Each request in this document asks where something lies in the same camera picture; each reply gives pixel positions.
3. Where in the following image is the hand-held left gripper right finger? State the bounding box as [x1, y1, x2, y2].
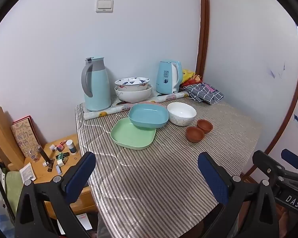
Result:
[197, 152, 280, 238]

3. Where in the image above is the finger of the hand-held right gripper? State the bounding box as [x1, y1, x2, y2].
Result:
[281, 149, 298, 175]
[253, 150, 287, 181]

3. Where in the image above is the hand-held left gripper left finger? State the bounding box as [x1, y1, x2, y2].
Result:
[14, 151, 97, 238]

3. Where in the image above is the small brown clay bowl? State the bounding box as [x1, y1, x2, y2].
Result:
[197, 119, 213, 133]
[185, 126, 205, 143]

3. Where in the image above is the white patterned bowl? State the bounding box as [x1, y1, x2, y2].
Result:
[167, 102, 197, 126]

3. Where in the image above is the pink cosmetic tube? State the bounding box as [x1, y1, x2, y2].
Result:
[50, 141, 67, 152]

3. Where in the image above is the wooden nightstand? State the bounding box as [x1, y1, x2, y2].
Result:
[31, 134, 97, 219]

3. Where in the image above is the black cosmetic tube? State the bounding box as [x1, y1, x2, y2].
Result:
[38, 146, 51, 165]

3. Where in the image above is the white paper sheet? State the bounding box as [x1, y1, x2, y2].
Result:
[76, 213, 93, 231]

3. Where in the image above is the striped grey tablecloth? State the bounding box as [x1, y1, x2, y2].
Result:
[75, 93, 262, 238]

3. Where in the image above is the white paper packet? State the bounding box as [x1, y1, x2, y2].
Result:
[19, 163, 37, 181]

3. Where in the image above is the green square plate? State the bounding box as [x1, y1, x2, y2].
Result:
[110, 117, 157, 151]

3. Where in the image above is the rolled floral plastic mat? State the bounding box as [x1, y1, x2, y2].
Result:
[83, 92, 190, 121]

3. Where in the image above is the green cloth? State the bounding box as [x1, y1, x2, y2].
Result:
[5, 171, 24, 214]

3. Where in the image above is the brown printed card box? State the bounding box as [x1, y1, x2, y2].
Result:
[11, 116, 41, 157]

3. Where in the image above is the grey plaid cloth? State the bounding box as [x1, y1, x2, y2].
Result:
[180, 82, 224, 104]

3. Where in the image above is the wooden headboard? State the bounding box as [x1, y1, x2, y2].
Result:
[0, 107, 25, 171]

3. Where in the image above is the blue square plate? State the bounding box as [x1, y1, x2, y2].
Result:
[128, 103, 169, 129]

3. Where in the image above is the light blue thermos jug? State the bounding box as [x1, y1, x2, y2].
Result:
[81, 57, 112, 112]

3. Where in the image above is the large white bowl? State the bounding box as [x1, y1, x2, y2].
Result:
[114, 84, 153, 104]

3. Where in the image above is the yellow and red bag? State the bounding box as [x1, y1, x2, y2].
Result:
[180, 69, 203, 87]

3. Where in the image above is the blue crane print bowl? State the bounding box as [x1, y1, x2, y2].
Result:
[114, 77, 150, 91]

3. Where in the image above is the light blue electric kettle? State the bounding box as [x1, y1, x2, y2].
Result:
[156, 60, 183, 95]

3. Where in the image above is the brown wooden door frame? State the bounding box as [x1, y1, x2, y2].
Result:
[238, 27, 298, 179]
[195, 0, 211, 76]

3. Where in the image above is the white light switch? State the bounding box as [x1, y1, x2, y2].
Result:
[96, 0, 114, 13]

